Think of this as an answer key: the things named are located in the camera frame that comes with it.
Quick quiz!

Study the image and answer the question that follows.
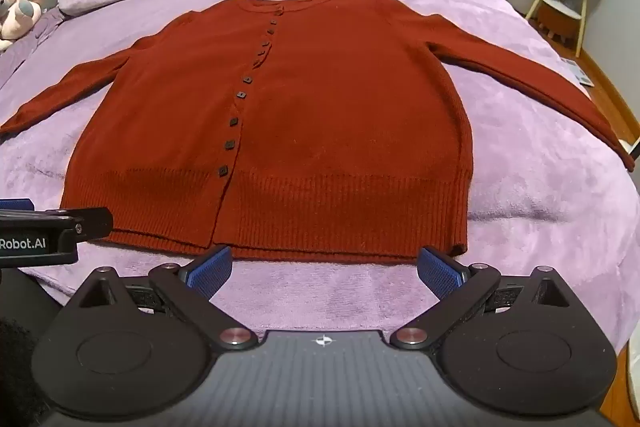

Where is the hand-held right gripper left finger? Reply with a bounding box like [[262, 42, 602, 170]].
[[65, 245, 261, 352]]

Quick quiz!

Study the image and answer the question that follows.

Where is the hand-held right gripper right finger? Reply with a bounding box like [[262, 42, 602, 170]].
[[390, 246, 577, 352]]

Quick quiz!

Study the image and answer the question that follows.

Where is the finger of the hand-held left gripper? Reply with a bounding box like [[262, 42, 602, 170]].
[[0, 199, 114, 241]]

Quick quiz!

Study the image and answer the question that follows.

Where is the red knit cardigan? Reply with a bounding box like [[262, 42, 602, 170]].
[[0, 0, 637, 266]]

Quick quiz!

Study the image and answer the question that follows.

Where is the purple fleece bed sheet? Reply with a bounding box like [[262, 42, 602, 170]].
[[0, 0, 640, 350]]

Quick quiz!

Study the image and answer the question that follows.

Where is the pink plush toy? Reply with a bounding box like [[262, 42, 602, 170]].
[[0, 0, 44, 52]]

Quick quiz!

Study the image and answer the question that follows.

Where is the magazine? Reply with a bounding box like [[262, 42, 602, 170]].
[[559, 56, 597, 88]]

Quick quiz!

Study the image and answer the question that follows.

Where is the brown round stool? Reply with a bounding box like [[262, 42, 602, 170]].
[[537, 0, 584, 46]]

